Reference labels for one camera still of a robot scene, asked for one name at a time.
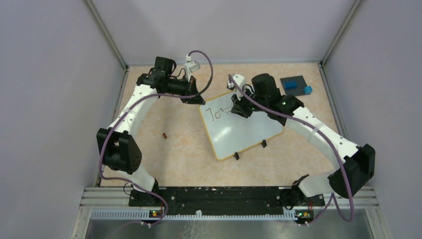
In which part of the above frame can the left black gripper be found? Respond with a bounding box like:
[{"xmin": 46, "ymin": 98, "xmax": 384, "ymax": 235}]
[{"xmin": 165, "ymin": 74, "xmax": 205, "ymax": 105}]

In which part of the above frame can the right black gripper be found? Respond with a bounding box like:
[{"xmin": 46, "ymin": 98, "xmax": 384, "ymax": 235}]
[{"xmin": 232, "ymin": 86, "xmax": 268, "ymax": 119}]

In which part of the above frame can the yellow-framed whiteboard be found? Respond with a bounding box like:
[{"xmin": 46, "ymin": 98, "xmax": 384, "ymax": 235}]
[{"xmin": 199, "ymin": 92, "xmax": 283, "ymax": 160}]

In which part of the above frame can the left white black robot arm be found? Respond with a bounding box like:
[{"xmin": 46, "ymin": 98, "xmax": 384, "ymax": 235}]
[{"xmin": 97, "ymin": 53, "xmax": 205, "ymax": 206}]

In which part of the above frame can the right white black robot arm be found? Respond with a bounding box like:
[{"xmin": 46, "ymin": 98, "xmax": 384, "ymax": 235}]
[{"xmin": 227, "ymin": 73, "xmax": 375, "ymax": 205}]

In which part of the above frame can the dark blue lego brick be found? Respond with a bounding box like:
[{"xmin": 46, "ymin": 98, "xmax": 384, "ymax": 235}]
[{"xmin": 284, "ymin": 81, "xmax": 298, "ymax": 90}]

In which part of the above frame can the grey lego baseplate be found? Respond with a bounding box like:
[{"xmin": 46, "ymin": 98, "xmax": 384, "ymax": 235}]
[{"xmin": 280, "ymin": 75, "xmax": 308, "ymax": 97}]

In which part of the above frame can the light blue lego brick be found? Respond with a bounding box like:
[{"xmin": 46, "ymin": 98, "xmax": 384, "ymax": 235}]
[{"xmin": 303, "ymin": 85, "xmax": 313, "ymax": 95}]

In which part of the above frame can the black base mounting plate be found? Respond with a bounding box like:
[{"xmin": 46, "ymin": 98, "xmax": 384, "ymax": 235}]
[{"xmin": 128, "ymin": 186, "xmax": 325, "ymax": 216}]

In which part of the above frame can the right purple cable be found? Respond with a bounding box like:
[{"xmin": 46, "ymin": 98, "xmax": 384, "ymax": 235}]
[{"xmin": 228, "ymin": 74, "xmax": 356, "ymax": 226}]

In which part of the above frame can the purple cable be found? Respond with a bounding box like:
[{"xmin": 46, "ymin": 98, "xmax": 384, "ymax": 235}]
[
  {"xmin": 99, "ymin": 49, "xmax": 214, "ymax": 228},
  {"xmin": 228, "ymin": 74, "xmax": 356, "ymax": 226}
]

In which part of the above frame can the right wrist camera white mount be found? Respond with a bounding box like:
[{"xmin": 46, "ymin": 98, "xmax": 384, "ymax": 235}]
[{"xmin": 226, "ymin": 74, "xmax": 246, "ymax": 100}]

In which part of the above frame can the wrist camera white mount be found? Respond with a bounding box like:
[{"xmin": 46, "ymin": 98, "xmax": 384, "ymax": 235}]
[
  {"xmin": 226, "ymin": 74, "xmax": 246, "ymax": 100},
  {"xmin": 183, "ymin": 54, "xmax": 201, "ymax": 81}
]

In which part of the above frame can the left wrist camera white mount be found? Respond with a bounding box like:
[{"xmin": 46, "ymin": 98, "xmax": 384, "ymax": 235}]
[{"xmin": 183, "ymin": 54, "xmax": 201, "ymax": 81}]

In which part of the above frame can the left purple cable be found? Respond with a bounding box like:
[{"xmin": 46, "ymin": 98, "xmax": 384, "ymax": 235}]
[{"xmin": 99, "ymin": 49, "xmax": 214, "ymax": 228}]

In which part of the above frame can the white cable duct strip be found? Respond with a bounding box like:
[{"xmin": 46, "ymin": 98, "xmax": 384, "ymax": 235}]
[{"xmin": 91, "ymin": 209, "xmax": 298, "ymax": 221}]

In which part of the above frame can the aluminium frame rail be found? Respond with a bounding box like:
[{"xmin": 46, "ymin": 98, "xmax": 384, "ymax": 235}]
[{"xmin": 71, "ymin": 186, "xmax": 391, "ymax": 239}]

